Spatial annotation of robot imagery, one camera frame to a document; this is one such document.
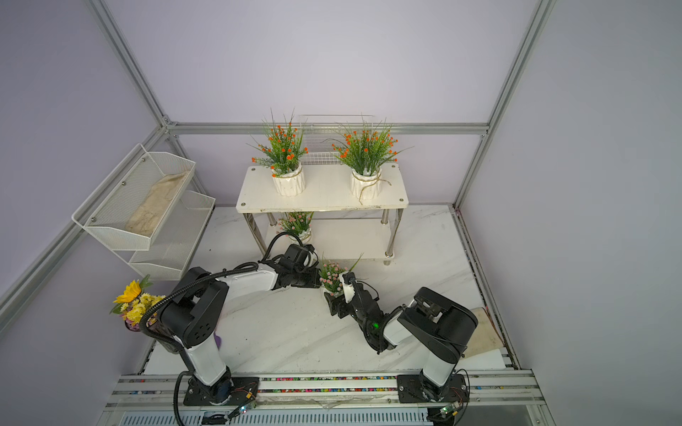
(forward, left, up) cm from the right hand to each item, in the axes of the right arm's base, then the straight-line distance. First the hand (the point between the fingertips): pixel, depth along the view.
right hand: (337, 291), depth 90 cm
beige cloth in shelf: (+13, +55, +28) cm, 63 cm away
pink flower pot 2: (-2, +1, +11) cm, 11 cm away
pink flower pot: (+16, +13, +18) cm, 27 cm away
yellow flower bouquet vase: (-13, +51, +21) cm, 56 cm away
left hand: (+4, +6, -2) cm, 8 cm away
